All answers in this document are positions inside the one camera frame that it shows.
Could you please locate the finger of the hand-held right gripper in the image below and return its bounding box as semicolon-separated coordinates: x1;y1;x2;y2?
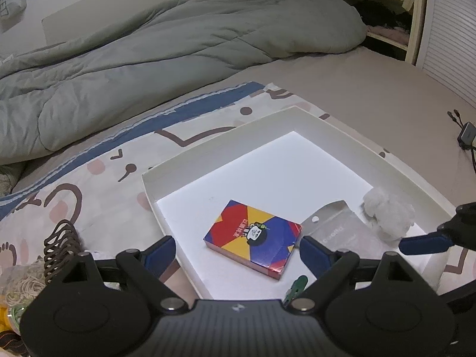
399;201;476;256

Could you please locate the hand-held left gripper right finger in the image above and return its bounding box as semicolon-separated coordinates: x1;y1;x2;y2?
288;236;428;315

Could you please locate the dark clothes pile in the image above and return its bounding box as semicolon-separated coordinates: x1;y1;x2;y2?
351;0;411;28

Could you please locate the white slatted cabinet door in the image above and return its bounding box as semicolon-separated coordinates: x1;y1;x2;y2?
416;0;476;109

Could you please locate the white fluffy cotton wad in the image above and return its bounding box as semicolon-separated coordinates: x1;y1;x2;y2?
362;189;416;241

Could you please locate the cream open wardrobe shelf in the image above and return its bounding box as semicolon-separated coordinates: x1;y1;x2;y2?
292;0;428;65

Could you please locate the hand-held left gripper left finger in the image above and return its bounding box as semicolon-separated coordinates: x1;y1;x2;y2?
56;235;188;315

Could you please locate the clear zip bag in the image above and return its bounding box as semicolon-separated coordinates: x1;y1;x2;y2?
300;200;400;257

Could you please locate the clear bag of beaded cords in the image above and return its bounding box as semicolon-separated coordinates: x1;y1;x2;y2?
0;258;51;307

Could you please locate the pink folded cloth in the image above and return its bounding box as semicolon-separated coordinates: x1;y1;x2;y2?
366;25;411;43

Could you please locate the white shallow cardboard box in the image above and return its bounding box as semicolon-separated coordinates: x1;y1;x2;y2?
141;106;458;300

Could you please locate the white hanging bag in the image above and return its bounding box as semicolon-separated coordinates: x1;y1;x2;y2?
0;0;27;34

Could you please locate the cartoon printed blanket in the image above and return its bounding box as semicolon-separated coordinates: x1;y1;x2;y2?
0;81;465;306

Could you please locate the black cable adapter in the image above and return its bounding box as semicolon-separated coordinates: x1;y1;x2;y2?
447;109;476;175

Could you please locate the grey duvet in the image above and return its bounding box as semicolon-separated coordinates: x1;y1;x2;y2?
0;0;369;166

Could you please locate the yellow headlamp with black strap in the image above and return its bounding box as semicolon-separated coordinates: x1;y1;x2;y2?
0;303;30;357

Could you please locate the green plastic clothes peg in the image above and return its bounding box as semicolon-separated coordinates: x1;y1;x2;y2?
283;275;309;306

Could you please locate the colourful playing card box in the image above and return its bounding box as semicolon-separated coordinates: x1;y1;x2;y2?
203;200;303;279

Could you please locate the black hair claw clip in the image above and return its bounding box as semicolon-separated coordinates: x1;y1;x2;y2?
43;219;84;283

